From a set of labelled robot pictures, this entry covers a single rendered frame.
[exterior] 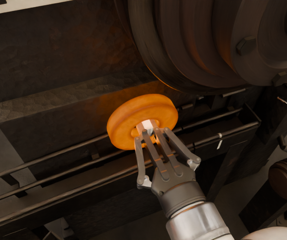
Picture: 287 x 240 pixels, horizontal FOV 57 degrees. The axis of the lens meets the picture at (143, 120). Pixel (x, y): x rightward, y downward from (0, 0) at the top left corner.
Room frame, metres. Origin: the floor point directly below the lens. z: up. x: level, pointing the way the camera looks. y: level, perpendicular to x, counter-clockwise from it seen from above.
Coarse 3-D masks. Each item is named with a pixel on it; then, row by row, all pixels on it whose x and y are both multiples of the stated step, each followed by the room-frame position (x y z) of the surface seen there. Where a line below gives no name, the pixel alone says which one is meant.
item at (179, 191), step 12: (156, 168) 0.23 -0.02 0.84; (168, 168) 0.23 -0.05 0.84; (156, 180) 0.20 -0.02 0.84; (168, 180) 0.20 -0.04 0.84; (180, 180) 0.20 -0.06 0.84; (192, 180) 0.21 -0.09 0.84; (156, 192) 0.18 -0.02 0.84; (168, 192) 0.18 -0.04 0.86; (180, 192) 0.17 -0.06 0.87; (192, 192) 0.17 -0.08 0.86; (168, 204) 0.16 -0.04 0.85; (180, 204) 0.15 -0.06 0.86; (168, 216) 0.15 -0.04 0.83
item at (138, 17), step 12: (132, 0) 0.31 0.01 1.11; (144, 0) 0.31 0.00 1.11; (132, 12) 0.31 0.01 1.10; (144, 12) 0.31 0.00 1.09; (132, 24) 0.31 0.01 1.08; (144, 24) 0.31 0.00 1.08; (132, 36) 0.31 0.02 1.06; (144, 36) 0.31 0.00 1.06; (156, 36) 0.32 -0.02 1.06; (144, 48) 0.31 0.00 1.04; (156, 48) 0.32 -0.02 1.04; (144, 60) 0.31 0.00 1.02; (156, 60) 0.32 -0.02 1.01; (168, 60) 0.33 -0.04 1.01; (156, 72) 0.32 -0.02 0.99; (168, 72) 0.33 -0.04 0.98; (180, 72) 0.34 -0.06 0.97; (168, 84) 0.33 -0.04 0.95; (180, 84) 0.34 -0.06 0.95; (192, 84) 0.35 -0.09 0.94
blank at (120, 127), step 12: (144, 96) 0.35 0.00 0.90; (156, 96) 0.36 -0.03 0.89; (120, 108) 0.34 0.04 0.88; (132, 108) 0.33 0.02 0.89; (144, 108) 0.33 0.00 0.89; (156, 108) 0.34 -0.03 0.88; (168, 108) 0.35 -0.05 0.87; (108, 120) 0.33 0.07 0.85; (120, 120) 0.31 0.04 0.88; (132, 120) 0.32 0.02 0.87; (144, 120) 0.33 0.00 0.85; (156, 120) 0.36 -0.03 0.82; (168, 120) 0.35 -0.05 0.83; (108, 132) 0.32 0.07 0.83; (120, 132) 0.31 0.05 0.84; (132, 132) 0.34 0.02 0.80; (120, 144) 0.31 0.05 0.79; (132, 144) 0.32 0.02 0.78
